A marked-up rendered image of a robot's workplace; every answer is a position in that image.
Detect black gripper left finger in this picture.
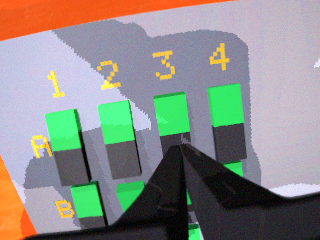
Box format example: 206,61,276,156
19,145,189,240

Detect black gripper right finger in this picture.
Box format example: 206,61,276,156
180,144,320,240

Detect white switch panel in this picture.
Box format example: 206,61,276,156
0,0,320,234

